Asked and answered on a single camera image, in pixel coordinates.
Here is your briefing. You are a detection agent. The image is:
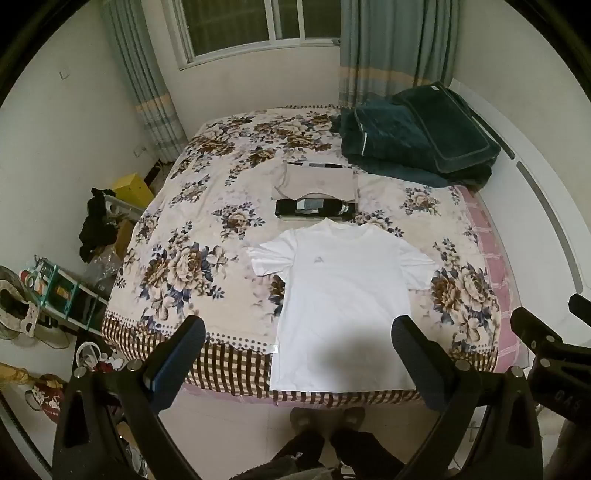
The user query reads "black hanging cloth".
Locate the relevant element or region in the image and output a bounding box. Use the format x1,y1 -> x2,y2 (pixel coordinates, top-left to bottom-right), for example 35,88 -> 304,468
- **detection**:
78,187 -> 119,264

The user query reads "pink bed sheet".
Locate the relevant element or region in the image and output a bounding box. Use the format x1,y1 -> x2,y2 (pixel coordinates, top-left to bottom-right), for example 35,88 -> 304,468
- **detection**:
455,185 -> 532,371

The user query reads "floral bed blanket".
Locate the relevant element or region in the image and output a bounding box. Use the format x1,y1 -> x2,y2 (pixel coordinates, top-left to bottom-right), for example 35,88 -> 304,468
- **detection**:
100,104 -> 502,408

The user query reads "dark green quilt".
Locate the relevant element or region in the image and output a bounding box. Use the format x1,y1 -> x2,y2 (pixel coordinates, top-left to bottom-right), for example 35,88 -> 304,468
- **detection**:
334,99 -> 493,190

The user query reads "beige folded shirt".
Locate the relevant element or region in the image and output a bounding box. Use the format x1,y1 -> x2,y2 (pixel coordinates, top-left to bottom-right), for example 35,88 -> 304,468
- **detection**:
271,164 -> 360,200

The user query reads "white bed headboard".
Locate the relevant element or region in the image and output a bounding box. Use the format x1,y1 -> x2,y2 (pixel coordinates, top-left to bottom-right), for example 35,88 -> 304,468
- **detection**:
450,78 -> 591,356

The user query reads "person's right leg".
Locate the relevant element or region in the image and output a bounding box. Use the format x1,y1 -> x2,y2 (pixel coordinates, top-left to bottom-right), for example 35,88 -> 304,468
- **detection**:
329,406 -> 408,480

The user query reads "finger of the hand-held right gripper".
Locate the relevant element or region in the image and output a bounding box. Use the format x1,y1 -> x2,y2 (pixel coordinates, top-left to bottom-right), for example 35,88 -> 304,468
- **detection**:
568,292 -> 591,325
510,306 -> 565,366

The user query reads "white framed window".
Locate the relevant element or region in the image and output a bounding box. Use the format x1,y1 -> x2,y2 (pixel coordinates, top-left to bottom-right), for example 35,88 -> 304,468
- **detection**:
164,0 -> 343,71

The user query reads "yellow box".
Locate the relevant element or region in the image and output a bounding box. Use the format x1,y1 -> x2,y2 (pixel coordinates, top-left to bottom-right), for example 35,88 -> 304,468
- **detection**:
113,172 -> 155,209

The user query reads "clear plastic bag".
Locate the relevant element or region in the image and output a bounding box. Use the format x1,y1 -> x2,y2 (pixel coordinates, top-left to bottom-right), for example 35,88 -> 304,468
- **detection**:
87,246 -> 123,283

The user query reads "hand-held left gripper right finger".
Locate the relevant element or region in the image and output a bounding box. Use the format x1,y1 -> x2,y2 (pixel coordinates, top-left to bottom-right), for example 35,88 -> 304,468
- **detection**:
390,315 -> 544,480

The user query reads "brown cardboard box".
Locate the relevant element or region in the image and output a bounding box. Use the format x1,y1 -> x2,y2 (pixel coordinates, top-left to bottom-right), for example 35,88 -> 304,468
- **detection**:
113,219 -> 137,259

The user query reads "grey metal rack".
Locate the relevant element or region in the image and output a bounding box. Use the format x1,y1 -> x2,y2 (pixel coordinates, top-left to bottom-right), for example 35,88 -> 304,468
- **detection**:
104,193 -> 145,223

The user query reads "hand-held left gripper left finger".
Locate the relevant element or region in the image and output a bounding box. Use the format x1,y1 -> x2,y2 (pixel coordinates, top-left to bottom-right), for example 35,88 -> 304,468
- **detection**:
52,315 -> 206,480

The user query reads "red patterned bag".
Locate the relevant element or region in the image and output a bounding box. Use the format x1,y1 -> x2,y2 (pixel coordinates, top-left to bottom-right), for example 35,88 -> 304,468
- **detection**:
25,374 -> 68,419

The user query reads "person's right forearm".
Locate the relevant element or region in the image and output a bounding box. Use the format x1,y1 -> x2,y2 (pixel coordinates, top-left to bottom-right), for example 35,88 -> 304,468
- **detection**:
546,418 -> 591,480

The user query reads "blue-grey striped curtain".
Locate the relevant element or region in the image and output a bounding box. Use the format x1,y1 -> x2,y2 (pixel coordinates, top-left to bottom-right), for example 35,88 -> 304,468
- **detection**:
338,0 -> 461,109
100,0 -> 189,163

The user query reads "white t-shirt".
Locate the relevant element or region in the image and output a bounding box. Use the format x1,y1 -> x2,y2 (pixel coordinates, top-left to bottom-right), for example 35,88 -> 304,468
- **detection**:
245,218 -> 439,394

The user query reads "teal shelf rack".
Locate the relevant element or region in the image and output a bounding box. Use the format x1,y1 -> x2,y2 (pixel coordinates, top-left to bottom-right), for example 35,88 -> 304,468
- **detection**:
18,257 -> 110,334

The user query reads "dark green pillow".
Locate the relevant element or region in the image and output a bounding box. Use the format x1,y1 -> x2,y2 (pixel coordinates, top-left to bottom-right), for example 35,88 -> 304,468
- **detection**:
392,82 -> 502,174

